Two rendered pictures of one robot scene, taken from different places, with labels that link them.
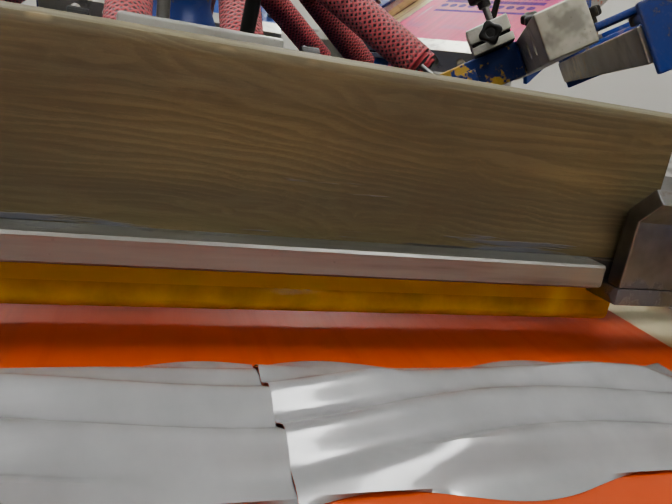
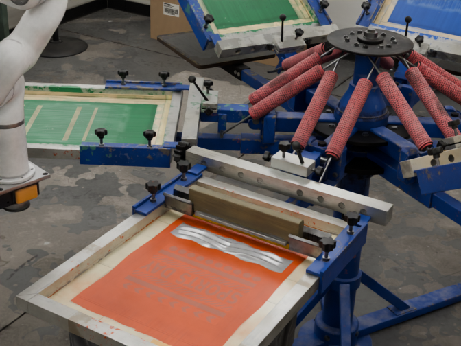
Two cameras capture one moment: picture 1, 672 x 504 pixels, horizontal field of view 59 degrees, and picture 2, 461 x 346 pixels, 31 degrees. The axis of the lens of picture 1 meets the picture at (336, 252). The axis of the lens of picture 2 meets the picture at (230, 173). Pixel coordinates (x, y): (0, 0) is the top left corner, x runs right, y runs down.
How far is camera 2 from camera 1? 215 cm
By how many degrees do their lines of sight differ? 47
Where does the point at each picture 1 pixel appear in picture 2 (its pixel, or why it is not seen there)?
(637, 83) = not seen: outside the picture
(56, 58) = (221, 202)
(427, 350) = (261, 246)
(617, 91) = not seen: outside the picture
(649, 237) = (291, 240)
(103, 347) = (223, 233)
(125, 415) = (217, 241)
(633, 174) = (292, 230)
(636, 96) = not seen: outside the picture
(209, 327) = (238, 235)
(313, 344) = (247, 241)
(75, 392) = (215, 237)
